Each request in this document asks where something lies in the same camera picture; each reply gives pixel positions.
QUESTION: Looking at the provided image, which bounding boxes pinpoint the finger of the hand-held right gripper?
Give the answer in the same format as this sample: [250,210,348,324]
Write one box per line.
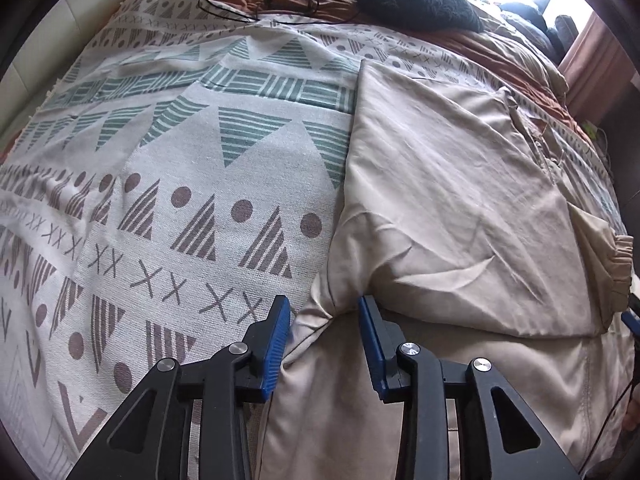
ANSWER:
[620,292,640,341]

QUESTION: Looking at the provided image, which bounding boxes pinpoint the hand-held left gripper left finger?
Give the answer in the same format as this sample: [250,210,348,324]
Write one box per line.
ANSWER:
[65,295,292,480]

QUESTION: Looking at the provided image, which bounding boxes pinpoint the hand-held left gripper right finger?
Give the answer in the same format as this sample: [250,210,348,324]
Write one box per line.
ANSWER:
[358,295,583,480]

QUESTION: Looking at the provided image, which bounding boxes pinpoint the beige pants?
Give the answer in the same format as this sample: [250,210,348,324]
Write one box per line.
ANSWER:
[255,57,636,480]

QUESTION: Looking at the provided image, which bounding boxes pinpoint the patterned white blanket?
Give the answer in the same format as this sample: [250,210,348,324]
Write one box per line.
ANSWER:
[0,0,626,480]

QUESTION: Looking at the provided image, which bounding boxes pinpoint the pink curtain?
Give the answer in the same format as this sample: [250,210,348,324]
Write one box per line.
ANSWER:
[557,10,632,121]

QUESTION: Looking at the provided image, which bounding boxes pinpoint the beige comforter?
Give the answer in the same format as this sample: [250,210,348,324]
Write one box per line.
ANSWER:
[470,7,571,96]

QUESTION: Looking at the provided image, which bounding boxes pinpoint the dark blue pillows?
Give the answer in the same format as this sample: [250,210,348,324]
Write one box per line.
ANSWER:
[500,0,568,56]

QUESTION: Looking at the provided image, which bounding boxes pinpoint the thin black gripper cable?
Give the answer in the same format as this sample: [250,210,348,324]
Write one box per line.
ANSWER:
[580,340,640,476]

